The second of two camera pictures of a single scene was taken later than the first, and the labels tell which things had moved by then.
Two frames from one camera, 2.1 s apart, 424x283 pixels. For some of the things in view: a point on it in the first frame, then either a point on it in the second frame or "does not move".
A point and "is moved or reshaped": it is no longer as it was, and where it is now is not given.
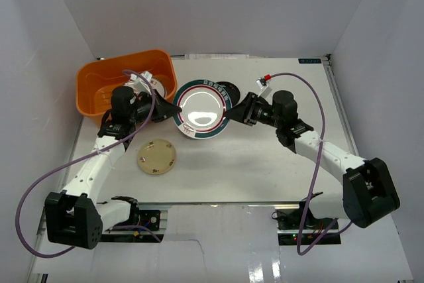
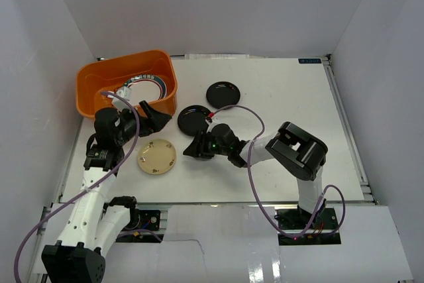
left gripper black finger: [163, 109] → [155, 120]
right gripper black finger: [244, 112] → [195, 147]
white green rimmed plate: [204, 103] is moved or reshaped
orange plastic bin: [96, 79] does not move
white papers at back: [216, 56] does not move
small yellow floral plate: [156, 156] does not move
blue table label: [309, 61] does not move
